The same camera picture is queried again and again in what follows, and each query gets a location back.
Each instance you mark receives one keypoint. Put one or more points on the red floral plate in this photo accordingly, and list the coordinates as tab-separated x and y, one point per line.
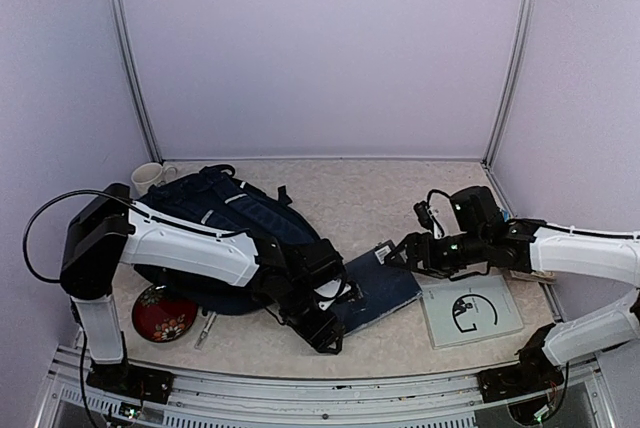
160	316

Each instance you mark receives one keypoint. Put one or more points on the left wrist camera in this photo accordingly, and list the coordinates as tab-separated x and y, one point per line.
336	295

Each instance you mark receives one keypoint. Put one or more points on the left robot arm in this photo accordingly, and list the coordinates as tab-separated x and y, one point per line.
114	229

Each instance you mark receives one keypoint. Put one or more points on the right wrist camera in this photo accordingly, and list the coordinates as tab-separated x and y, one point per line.
427	219

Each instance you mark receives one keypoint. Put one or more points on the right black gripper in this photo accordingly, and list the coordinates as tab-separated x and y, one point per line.
413	242

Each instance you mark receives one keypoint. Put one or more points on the dark blue book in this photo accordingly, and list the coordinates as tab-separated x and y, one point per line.
381	290

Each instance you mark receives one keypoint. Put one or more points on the left aluminium frame post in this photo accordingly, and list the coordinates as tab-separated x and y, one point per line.
126	51

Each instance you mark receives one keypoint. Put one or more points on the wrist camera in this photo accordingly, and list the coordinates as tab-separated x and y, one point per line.
427	219
336	295

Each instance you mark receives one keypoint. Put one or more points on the navy blue student backpack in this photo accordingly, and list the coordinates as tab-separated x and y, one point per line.
214	197

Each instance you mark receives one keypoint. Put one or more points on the clear plastic syringe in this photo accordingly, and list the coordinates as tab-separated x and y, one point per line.
205	330

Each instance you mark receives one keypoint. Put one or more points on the aluminium frame post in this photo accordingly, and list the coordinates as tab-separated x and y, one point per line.
514	66
126	51

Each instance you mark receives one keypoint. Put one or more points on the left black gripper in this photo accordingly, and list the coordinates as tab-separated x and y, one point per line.
321	336

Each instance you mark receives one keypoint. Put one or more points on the right aluminium frame post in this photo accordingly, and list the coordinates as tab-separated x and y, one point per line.
514	66

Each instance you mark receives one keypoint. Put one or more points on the grey white book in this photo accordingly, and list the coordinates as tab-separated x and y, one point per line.
470	310

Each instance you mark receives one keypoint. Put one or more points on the colourful comic booklet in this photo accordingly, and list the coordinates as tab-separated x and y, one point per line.
534	276

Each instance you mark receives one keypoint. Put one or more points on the front aluminium rail base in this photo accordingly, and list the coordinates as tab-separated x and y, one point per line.
208	399

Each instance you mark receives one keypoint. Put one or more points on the white patterned ceramic cup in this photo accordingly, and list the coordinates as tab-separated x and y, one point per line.
152	174

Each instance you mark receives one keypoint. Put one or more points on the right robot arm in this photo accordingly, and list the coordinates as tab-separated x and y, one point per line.
530	246

